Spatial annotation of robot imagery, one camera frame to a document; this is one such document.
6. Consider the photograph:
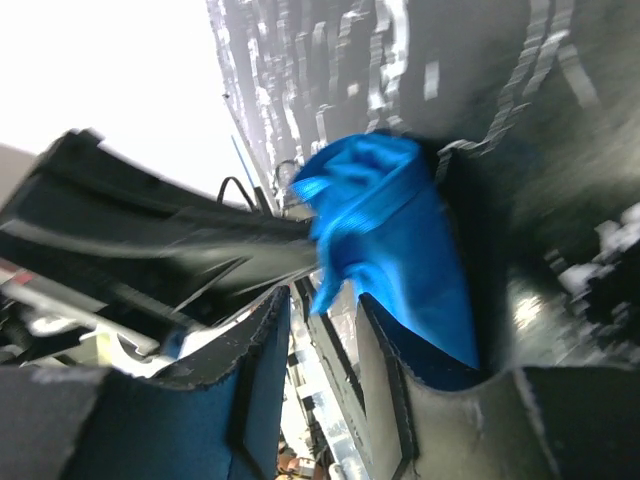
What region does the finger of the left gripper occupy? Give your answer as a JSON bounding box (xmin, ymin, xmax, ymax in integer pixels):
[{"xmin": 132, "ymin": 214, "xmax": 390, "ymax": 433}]
[{"xmin": 1, "ymin": 130, "xmax": 317, "ymax": 325}]

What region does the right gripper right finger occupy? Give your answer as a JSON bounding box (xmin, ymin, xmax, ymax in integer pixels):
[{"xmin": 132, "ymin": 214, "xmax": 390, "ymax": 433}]
[{"xmin": 356, "ymin": 295, "xmax": 639, "ymax": 479}]

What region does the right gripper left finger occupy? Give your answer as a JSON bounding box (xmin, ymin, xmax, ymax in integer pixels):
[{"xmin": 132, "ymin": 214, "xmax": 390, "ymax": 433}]
[{"xmin": 1, "ymin": 287, "xmax": 290, "ymax": 479}]

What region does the blue cloth napkin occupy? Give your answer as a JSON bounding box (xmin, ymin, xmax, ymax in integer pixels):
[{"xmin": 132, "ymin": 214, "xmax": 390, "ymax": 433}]
[{"xmin": 292, "ymin": 133, "xmax": 480, "ymax": 375}]

